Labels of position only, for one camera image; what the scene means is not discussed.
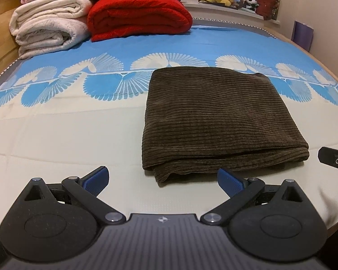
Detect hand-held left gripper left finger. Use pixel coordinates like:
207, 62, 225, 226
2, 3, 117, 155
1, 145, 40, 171
24, 166, 127, 225

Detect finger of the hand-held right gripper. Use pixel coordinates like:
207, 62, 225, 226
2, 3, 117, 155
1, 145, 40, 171
318, 146, 338, 182

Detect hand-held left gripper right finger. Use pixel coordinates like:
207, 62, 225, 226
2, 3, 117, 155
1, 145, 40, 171
200, 168, 303, 225

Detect brown corduroy pants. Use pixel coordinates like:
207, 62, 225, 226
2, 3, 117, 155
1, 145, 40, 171
142, 66, 310, 188

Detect blue and cream printed bedsheet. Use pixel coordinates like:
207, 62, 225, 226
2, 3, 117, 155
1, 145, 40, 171
0, 25, 338, 231

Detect folded white blanket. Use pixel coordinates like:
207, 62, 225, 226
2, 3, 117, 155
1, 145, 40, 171
10, 0, 94, 60

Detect white windowsill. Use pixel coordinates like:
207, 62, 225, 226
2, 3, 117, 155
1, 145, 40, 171
183, 0, 272, 21

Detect folded red blanket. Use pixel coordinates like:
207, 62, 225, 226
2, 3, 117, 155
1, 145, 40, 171
87, 0, 194, 43

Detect dark red cushion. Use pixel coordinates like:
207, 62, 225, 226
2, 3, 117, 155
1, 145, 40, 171
255, 0, 282, 21

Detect panda plush toy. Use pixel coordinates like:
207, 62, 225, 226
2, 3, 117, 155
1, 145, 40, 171
244, 0, 260, 12

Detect wooden bed frame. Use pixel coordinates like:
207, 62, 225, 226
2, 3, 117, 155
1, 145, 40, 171
0, 0, 338, 90

